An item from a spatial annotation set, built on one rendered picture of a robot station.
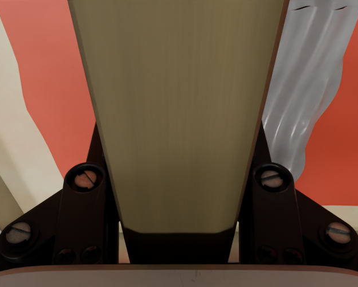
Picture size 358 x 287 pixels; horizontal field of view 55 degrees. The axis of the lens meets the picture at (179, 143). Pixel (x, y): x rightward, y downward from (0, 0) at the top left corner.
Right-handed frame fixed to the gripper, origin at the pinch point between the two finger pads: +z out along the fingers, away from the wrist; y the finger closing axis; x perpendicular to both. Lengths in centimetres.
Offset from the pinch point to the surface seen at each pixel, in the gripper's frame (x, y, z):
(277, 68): -3.1, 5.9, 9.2
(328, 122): -8.4, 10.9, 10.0
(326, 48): -1.8, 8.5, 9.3
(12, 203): -18.0, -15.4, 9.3
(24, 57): -2.7, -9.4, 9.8
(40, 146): -10.9, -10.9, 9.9
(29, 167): -13.4, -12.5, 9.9
